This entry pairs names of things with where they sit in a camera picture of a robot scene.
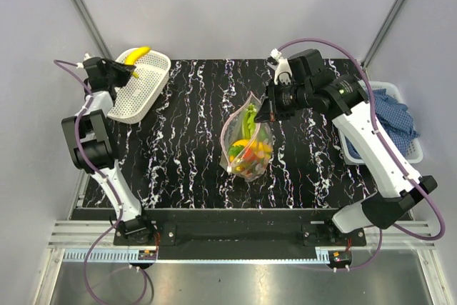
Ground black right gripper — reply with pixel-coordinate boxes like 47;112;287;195
254;79;311;124

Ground yellow fake banana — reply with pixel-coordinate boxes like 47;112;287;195
124;46;151;66

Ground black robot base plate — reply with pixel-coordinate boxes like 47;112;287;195
114;209;366;247

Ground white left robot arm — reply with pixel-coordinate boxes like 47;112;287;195
54;54;156;245

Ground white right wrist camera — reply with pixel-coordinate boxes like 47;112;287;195
267;49;292;85

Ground yellow fake bell pepper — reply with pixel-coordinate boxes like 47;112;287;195
228;139;272;161

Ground clear zip top bag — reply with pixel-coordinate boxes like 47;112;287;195
219;94;273;182

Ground blue checkered cloth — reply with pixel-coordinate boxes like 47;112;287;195
373;89;419;156

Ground white-blue laundry basket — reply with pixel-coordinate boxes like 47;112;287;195
338;80;424;166

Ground green fake celery stalks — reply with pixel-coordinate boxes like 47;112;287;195
241;103;257;141

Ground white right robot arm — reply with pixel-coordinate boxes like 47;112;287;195
254;49;437;246

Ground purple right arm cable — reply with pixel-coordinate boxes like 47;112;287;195
276;37;447;272

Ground white perforated basket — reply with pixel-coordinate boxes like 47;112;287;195
108;47;171;124

